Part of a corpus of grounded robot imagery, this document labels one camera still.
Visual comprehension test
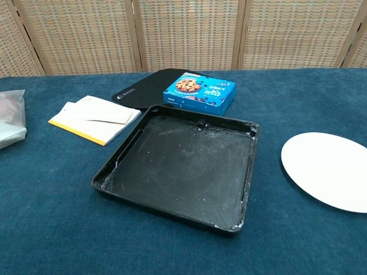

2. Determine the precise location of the white round plate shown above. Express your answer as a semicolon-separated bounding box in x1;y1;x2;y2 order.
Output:
280;132;367;214

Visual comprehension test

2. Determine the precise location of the black square plastic tray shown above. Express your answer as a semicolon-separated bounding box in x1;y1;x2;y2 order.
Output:
91;104;261;237

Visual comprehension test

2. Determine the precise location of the blue cookie box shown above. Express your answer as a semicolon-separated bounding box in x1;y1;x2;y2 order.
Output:
163;71;236;116

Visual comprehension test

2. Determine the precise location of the black mouse pad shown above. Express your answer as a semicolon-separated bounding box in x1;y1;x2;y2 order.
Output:
111;68;196;110

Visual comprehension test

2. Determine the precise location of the white notepad with yellow edge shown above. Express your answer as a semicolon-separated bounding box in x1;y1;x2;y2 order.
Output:
48;95;142;147

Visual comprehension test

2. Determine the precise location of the woven rattan folding screen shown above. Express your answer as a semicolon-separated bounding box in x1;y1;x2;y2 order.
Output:
0;0;367;77

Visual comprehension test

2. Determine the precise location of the blue table cloth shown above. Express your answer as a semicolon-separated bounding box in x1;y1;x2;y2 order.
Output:
0;67;367;275

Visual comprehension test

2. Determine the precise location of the frosted plastic zip bag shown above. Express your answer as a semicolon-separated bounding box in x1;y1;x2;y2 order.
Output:
0;89;28;150

